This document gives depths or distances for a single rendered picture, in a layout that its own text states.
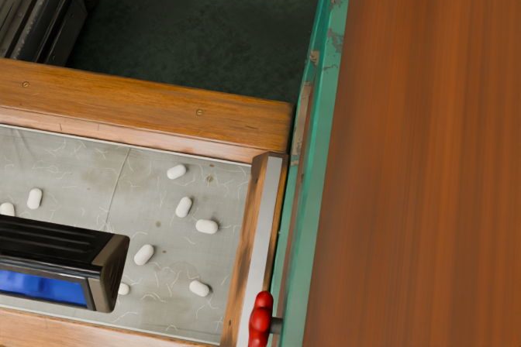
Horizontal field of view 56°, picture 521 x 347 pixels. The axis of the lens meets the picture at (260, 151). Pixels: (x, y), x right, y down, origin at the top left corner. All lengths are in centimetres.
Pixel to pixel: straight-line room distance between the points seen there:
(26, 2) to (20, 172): 72
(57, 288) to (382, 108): 42
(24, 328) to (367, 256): 77
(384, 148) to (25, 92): 85
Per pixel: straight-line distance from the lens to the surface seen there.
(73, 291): 53
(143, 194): 87
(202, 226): 83
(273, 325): 33
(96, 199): 89
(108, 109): 90
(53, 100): 94
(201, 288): 82
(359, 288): 16
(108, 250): 51
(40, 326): 88
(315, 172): 32
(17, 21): 155
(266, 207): 72
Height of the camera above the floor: 158
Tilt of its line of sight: 75 degrees down
